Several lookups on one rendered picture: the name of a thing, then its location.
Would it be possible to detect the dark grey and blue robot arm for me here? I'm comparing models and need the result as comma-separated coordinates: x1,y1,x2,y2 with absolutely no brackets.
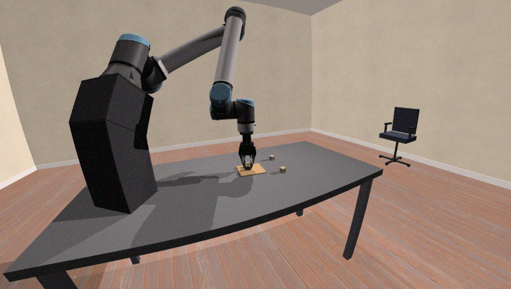
100,6,256,133

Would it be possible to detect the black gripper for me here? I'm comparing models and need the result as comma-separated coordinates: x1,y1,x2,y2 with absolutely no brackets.
239,132,256,170

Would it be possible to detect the tan flat mat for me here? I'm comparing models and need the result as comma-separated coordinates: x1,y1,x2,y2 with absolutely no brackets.
236,163,266,176

